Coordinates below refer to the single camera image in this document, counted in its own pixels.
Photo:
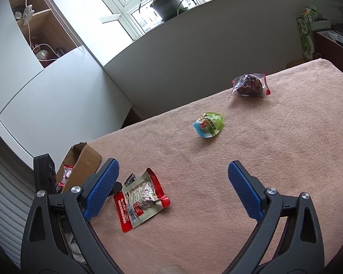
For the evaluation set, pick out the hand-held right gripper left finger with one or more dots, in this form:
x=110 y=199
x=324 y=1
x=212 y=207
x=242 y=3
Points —
x=98 y=191

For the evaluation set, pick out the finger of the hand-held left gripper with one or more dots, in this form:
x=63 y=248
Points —
x=117 y=187

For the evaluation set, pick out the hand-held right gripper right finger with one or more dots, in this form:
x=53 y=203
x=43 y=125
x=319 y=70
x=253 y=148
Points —
x=245 y=191

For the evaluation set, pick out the beige red snack pouch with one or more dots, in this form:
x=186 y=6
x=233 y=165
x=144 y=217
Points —
x=140 y=202

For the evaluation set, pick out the cardboard box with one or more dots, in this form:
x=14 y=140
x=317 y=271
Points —
x=87 y=159

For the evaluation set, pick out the white ribbed panel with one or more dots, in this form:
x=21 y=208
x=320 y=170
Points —
x=5 y=199

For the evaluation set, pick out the white cabinet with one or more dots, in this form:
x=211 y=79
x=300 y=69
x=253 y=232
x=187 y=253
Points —
x=45 y=105

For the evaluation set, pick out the small green blue snack packet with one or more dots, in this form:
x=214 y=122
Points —
x=210 y=124

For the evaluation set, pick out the red clear dark snack packet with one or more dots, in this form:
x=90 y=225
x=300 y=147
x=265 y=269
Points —
x=248 y=85

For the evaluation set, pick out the red white round object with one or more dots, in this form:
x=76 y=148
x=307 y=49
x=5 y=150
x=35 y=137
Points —
x=41 y=53

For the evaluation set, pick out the wooden shelf unit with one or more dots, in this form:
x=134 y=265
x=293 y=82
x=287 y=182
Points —
x=50 y=28

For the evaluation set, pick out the green tissue box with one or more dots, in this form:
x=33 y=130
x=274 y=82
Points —
x=305 y=40

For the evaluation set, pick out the white clip device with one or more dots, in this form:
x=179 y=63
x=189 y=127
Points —
x=27 y=12

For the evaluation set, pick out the dark wooden furniture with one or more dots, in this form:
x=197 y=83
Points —
x=328 y=48

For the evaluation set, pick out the white window frame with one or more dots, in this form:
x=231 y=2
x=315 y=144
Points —
x=117 y=14

